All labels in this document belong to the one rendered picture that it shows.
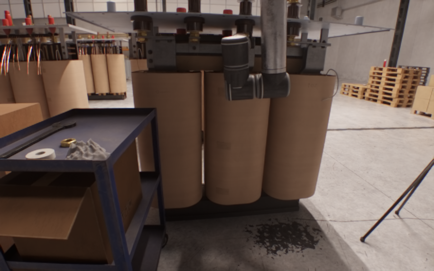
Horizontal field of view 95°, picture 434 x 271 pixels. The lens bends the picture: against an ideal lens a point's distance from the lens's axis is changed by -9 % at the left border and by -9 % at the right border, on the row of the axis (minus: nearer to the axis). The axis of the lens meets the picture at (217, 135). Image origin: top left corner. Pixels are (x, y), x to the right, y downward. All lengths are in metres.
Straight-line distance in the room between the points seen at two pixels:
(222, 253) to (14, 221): 1.14
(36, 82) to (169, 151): 2.49
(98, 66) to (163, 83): 5.87
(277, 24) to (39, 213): 0.95
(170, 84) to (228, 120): 0.39
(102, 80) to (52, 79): 3.85
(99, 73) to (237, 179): 6.06
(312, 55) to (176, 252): 1.48
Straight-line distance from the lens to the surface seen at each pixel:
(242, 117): 1.32
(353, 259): 1.74
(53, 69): 3.30
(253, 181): 1.52
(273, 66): 0.94
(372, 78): 8.93
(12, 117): 1.38
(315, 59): 1.49
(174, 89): 1.25
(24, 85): 3.52
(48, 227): 0.67
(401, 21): 14.21
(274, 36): 0.93
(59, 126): 1.07
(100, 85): 7.10
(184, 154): 1.36
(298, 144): 1.51
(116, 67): 6.92
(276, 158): 1.55
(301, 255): 1.62
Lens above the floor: 1.15
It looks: 19 degrees down
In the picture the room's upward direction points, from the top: 1 degrees clockwise
